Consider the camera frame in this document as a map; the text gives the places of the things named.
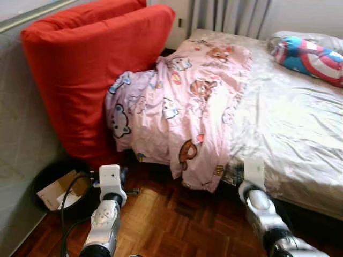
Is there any pink cartoon bear blanket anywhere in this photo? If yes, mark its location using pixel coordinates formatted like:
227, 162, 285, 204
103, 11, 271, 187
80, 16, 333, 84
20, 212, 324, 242
105, 37, 252, 193

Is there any black round bin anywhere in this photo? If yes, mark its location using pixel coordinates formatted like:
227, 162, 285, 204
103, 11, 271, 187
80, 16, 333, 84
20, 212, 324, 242
33, 160, 102, 214

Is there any beige floral bed sheet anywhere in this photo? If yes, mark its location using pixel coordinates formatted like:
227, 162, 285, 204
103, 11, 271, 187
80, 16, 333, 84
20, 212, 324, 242
188, 28, 343, 204

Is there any large red cushion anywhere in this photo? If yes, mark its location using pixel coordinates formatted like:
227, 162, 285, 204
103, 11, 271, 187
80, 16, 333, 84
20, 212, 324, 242
20, 4, 176, 168
40, 0, 148, 30

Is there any green quilted mattress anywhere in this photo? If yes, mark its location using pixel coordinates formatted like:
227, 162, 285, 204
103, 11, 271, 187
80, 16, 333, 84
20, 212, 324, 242
0, 0, 76, 257

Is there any red white blue striped pillow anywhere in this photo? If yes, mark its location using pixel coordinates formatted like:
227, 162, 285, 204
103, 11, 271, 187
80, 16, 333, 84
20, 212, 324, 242
268, 36, 343, 88

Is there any grey floral pillow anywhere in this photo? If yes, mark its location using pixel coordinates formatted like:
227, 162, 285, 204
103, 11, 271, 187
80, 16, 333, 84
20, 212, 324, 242
266, 31, 343, 57

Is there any grey pleated curtain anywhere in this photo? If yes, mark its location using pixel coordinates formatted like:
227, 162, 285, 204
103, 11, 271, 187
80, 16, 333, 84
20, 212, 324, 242
185, 0, 290, 41

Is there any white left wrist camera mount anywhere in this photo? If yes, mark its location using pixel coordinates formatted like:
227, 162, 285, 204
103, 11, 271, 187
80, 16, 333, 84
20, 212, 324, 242
98, 164, 128, 207

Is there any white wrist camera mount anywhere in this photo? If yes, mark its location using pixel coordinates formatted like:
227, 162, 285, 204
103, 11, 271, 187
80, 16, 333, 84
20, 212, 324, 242
98, 164, 128, 207
243, 157, 266, 191

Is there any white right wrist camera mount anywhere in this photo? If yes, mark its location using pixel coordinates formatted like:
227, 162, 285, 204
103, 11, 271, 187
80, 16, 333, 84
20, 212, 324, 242
243, 157, 266, 191

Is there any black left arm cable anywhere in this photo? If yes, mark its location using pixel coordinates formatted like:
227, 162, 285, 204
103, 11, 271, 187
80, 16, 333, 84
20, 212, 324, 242
59, 171, 102, 257

